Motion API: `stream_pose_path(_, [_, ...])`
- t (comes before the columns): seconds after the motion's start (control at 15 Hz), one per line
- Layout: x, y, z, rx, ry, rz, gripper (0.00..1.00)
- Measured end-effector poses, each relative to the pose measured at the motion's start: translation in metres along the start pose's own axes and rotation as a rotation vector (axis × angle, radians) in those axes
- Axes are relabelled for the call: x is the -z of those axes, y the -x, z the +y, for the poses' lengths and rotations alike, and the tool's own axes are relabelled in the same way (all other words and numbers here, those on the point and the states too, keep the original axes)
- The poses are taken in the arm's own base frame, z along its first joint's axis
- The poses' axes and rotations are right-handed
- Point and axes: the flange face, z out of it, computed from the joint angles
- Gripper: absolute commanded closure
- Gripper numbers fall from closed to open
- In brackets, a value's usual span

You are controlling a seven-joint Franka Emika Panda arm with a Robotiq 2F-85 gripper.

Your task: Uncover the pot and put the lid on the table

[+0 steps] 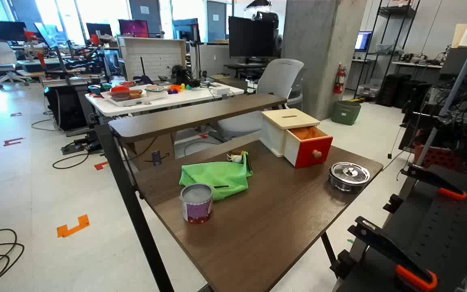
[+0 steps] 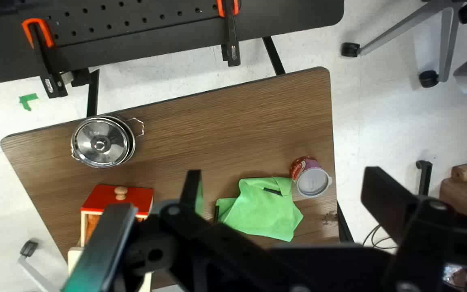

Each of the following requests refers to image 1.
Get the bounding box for silver pot lid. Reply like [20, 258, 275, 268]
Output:
[330, 162, 372, 185]

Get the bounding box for small silver metal pot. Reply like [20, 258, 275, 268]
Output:
[330, 162, 372, 195]

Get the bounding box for green cloth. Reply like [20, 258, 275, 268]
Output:
[179, 151, 254, 201]

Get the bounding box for wooden box with red drawer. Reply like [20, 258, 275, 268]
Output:
[260, 109, 333, 169]

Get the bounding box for purple labelled tin can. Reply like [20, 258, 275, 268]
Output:
[181, 185, 213, 224]

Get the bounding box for grey office chair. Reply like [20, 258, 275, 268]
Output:
[218, 58, 304, 139]

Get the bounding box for black computer monitor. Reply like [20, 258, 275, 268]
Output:
[229, 16, 278, 57]

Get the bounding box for green storage bin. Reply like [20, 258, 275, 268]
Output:
[331, 101, 362, 125]

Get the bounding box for red fire extinguisher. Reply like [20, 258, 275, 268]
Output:
[333, 63, 348, 94]

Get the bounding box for black metal table leg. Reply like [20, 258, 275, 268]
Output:
[96, 125, 174, 292]

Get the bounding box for white work table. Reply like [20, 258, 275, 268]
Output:
[87, 83, 242, 118]

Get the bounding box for black clamp with orange handle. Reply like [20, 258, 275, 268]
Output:
[349, 216, 440, 292]

